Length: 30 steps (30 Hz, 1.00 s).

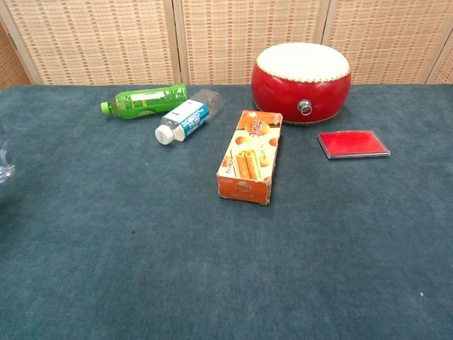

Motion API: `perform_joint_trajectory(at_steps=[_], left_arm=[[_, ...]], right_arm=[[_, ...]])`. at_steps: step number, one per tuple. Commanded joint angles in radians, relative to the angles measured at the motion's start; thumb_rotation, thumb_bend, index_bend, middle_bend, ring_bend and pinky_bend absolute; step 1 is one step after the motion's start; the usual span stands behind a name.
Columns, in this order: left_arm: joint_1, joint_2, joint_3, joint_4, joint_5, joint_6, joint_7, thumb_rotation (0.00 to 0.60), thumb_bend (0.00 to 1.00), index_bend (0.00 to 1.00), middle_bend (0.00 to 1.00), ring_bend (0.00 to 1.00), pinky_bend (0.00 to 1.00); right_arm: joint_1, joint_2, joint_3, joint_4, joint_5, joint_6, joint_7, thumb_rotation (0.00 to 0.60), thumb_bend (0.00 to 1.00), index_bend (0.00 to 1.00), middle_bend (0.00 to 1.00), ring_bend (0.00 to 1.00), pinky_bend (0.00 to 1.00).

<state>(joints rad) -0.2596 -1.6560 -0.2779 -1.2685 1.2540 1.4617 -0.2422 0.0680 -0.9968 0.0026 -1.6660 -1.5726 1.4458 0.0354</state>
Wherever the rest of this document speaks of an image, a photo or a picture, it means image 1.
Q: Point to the transparent water bottle white cap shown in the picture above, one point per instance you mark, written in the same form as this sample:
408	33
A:
5	163

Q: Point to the clear bottle blue white label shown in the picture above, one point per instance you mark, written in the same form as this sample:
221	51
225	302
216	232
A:
189	118

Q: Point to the green plastic drink bottle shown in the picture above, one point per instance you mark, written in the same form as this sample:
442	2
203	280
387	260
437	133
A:
148	101

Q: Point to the orange biscuit roll box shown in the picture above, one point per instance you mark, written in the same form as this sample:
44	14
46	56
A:
251	159

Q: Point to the teal felt table cloth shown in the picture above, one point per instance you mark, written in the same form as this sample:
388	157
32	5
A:
226	262

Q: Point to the red drum white skin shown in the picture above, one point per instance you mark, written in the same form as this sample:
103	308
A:
283	92

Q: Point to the red ink pad clear case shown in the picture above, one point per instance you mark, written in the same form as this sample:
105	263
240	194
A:
352	143

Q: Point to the bamboo folding screen panel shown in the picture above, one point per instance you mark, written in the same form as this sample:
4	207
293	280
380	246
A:
444	67
389	39
247	32
10	63
95	39

